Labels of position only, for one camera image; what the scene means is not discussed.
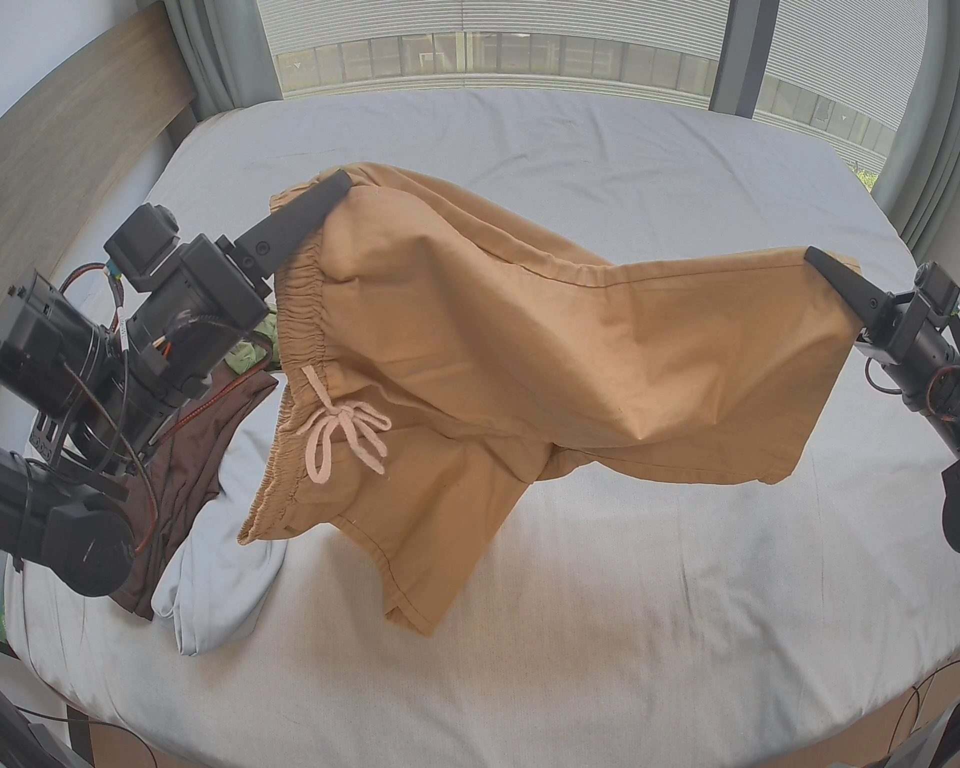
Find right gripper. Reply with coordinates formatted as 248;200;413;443
802;245;960;397

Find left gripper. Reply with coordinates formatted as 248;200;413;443
122;168;354;400

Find tan shorts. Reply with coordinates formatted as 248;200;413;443
238;161;864;639

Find bed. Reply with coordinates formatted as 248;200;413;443
0;2;960;768

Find green garment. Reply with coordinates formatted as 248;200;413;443
225;315;282;376

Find grey-green curtain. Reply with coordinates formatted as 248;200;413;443
161;0;288;127
870;0;960;264

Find brown garment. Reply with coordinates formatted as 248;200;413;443
112;367;280;622

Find window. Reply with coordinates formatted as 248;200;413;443
255;0;935;192

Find pale grey garment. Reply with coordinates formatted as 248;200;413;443
152;431;294;657

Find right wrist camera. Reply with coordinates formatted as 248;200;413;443
913;261;960;322

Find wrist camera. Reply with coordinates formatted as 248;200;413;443
913;261;960;322
103;202;186;295

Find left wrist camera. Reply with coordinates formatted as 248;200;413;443
103;202;186;295

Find black cable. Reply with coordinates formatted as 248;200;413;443
131;311;275;560
13;703;155;755

